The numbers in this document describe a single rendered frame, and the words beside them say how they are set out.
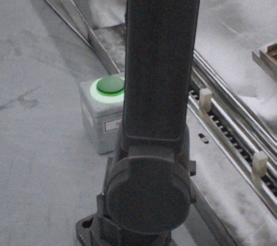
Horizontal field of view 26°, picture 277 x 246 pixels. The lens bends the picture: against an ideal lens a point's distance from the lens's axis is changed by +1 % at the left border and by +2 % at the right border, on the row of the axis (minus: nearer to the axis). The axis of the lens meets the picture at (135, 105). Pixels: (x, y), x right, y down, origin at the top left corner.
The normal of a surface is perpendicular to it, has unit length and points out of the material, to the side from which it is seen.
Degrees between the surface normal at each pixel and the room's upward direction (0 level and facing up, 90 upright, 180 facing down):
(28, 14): 0
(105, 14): 90
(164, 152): 16
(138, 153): 9
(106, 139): 90
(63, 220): 0
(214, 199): 0
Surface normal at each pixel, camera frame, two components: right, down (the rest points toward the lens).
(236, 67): -0.02, -0.79
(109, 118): 0.37, 0.56
